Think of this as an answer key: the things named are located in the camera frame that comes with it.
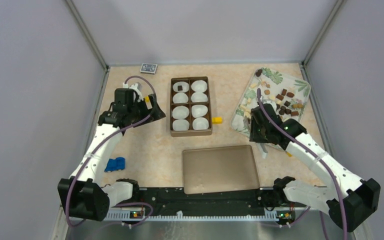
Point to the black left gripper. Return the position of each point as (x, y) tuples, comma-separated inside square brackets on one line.
[(156, 112)]

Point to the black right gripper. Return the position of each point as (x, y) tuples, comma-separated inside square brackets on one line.
[(254, 136)]

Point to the metal tweezers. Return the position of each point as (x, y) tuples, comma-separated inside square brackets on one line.
[(262, 149)]

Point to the brown chocolate box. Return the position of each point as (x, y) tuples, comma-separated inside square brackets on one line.
[(190, 107)]

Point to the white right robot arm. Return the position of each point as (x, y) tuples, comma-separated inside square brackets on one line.
[(347, 198)]

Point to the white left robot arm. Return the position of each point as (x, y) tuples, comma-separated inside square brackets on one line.
[(81, 194)]

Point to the floral white serving tray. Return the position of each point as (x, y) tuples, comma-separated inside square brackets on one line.
[(290, 94)]

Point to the yellow block centre table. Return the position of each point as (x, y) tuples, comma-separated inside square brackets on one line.
[(217, 120)]

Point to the blue playing card deck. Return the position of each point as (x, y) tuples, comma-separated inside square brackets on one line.
[(148, 68)]

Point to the white paper cup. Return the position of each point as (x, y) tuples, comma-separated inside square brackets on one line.
[(199, 86), (180, 125), (199, 110), (199, 97), (180, 112), (200, 123)]

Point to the blue toy car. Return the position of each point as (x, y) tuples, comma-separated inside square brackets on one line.
[(115, 164)]

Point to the gold box lid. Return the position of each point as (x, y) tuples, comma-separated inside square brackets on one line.
[(219, 169)]

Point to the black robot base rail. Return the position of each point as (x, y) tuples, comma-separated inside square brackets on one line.
[(167, 201)]

